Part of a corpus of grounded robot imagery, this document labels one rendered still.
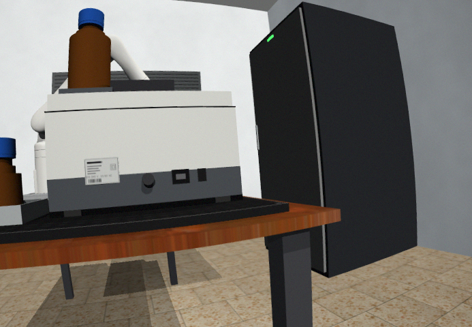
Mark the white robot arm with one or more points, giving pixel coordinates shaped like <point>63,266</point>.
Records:
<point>120,54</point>

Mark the white and grey benchtop instrument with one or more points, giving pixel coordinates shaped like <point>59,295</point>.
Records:
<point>95,158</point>

